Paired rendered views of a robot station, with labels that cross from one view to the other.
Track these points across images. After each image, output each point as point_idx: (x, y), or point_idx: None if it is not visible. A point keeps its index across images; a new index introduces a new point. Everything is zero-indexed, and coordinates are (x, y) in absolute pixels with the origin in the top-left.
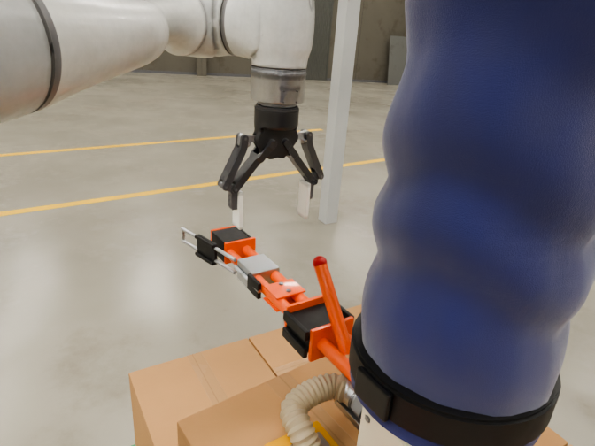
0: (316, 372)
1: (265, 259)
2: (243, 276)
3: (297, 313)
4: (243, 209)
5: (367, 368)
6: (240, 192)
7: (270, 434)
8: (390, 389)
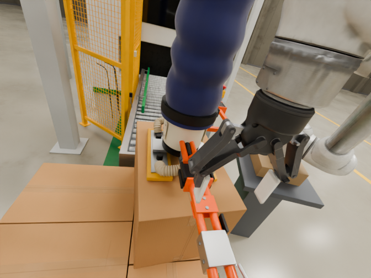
0: (179, 207)
1: (210, 250)
2: (229, 241)
3: None
4: (261, 180)
5: (217, 108)
6: (271, 169)
7: (211, 188)
8: None
